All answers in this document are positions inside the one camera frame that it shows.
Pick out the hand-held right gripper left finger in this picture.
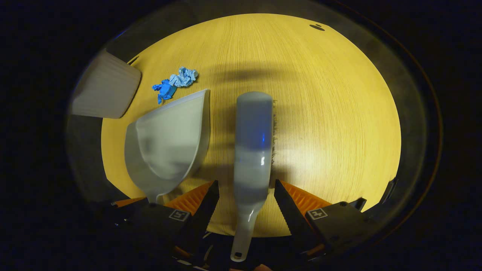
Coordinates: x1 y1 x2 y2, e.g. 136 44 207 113
122 180 220 262

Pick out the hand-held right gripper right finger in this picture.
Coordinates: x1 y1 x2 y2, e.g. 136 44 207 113
273 179 377 257

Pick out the white dustpan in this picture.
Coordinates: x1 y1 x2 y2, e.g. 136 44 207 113
124 89 211 206

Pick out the small white broom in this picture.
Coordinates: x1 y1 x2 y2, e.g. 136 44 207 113
230 91 278 263

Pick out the dark blue paper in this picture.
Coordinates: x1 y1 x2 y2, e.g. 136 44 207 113
152 79 177 105

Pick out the grey garbage bin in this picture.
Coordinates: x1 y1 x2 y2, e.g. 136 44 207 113
71 49 142 119

